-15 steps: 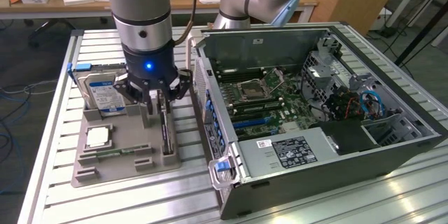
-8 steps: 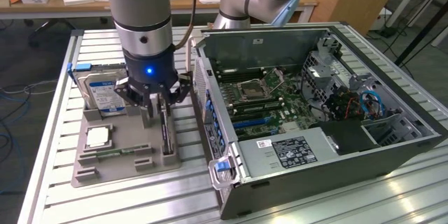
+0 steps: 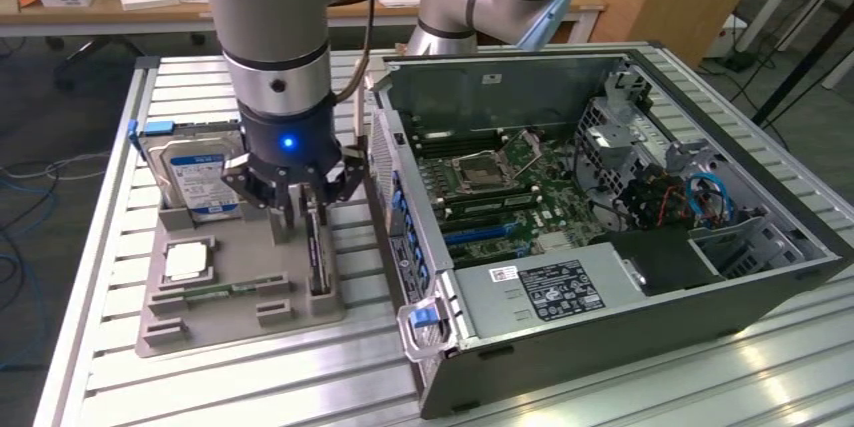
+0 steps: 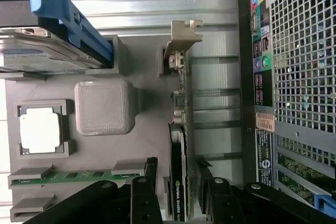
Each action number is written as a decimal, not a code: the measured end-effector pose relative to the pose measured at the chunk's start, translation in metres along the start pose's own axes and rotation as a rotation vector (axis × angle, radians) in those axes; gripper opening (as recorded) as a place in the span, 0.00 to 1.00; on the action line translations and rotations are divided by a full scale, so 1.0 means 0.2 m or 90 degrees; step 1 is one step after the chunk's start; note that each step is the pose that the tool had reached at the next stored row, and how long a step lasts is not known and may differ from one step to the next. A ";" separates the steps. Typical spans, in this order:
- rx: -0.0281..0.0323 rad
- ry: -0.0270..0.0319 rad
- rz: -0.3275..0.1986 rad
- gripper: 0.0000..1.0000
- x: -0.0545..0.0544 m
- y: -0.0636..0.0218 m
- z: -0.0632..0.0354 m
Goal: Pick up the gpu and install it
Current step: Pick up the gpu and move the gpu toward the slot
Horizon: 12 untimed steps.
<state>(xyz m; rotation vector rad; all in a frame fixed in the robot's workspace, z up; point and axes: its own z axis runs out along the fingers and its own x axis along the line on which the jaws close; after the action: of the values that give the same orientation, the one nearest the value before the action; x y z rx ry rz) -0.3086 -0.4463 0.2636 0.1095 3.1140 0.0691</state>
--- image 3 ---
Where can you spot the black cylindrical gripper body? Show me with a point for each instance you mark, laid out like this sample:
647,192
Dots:
287,142

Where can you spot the green graphics card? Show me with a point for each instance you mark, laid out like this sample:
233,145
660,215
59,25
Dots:
319,257

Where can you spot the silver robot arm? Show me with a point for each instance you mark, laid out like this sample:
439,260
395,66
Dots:
274,22

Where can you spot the blue card retention clip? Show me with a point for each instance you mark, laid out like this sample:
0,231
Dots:
396,183
408,245
398,205
418,274
414,260

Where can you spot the hard disk with blue caddy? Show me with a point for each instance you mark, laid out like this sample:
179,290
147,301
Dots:
193,182

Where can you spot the black RAM slot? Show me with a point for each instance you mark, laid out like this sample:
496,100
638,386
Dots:
488,200
460,148
484,194
491,206
494,212
456,133
459,143
458,138

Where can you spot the silver CPU chip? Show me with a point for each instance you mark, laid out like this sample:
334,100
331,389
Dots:
185,262

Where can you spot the CPU socket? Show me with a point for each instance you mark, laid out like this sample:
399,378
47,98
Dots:
480,172

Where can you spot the long black expansion slot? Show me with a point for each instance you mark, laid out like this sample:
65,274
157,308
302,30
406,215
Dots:
479,223

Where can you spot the green RAM stick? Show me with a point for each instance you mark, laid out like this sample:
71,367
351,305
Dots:
220,292

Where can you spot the blue expansion slot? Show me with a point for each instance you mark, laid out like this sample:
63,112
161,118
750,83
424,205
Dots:
486,233

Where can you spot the metal socket cover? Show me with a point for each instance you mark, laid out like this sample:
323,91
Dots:
522,134

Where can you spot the grey parts rack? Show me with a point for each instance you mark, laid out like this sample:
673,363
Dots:
233,327

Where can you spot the blue case release latch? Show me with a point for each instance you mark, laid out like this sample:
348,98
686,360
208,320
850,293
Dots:
423,318

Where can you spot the green motherboard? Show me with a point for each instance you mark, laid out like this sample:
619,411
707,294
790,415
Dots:
554,207

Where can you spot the silver chipset heatsink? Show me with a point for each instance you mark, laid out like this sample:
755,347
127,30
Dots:
554,243

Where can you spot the black chair base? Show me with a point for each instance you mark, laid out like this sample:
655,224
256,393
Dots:
63,74

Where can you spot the grey power supply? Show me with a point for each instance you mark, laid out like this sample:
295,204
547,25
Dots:
507,307

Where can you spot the wooden desk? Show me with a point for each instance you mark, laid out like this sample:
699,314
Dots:
100,17

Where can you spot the perforated metal disk bay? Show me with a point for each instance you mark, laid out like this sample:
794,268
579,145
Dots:
614,147

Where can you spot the black plastic shroud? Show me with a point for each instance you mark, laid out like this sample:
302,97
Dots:
654,257

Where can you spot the black open PC case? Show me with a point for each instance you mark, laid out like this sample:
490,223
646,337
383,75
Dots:
600,362

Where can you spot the grey open disk bay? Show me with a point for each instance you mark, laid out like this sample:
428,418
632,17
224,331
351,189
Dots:
747,247

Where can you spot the white small cabinet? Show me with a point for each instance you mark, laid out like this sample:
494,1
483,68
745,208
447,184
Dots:
723,37

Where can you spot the black stand leg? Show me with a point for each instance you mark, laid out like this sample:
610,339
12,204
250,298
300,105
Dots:
791,62

